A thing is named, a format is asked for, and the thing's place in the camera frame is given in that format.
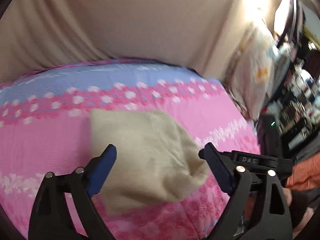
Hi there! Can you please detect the beige sweater with black hearts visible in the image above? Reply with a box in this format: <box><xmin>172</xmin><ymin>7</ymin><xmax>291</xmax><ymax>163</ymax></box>
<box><xmin>90</xmin><ymin>109</ymin><xmax>209</xmax><ymax>214</ymax></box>

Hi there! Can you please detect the person's right hand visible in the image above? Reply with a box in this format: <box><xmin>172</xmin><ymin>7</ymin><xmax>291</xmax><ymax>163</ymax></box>
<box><xmin>283</xmin><ymin>188</ymin><xmax>315</xmax><ymax>239</ymax></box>

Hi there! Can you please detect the cluttered dark shelf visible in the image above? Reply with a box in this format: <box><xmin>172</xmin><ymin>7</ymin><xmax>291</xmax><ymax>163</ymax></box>
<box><xmin>257</xmin><ymin>0</ymin><xmax>319</xmax><ymax>163</ymax></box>

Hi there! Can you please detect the pink floral bed sheet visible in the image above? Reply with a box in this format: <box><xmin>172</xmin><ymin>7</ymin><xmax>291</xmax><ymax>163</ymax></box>
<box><xmin>1</xmin><ymin>63</ymin><xmax>260</xmax><ymax>237</ymax></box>

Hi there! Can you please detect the floral cream pillow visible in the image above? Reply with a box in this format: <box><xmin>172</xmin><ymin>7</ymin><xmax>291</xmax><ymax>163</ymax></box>
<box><xmin>224</xmin><ymin>25</ymin><xmax>279</xmax><ymax>120</ymax></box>

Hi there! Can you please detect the beige draped curtain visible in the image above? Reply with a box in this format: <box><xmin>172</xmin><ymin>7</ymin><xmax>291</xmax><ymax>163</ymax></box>
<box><xmin>1</xmin><ymin>0</ymin><xmax>266</xmax><ymax>82</ymax></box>

